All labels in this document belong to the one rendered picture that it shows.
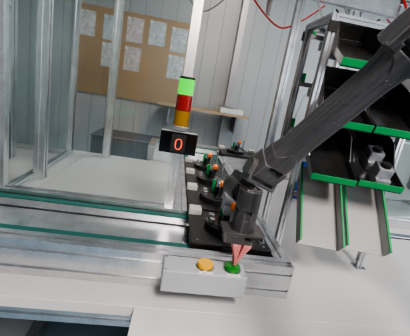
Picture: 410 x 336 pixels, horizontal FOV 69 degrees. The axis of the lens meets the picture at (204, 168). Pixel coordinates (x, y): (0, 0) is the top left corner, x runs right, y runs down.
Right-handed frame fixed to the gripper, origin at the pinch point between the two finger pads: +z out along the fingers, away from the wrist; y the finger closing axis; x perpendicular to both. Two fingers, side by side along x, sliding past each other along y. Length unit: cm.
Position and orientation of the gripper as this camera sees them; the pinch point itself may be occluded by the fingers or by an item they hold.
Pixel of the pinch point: (235, 261)
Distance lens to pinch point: 79.6
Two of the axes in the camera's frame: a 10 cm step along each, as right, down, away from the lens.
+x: 0.7, 2.6, -9.6
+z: -1.7, 9.5, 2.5
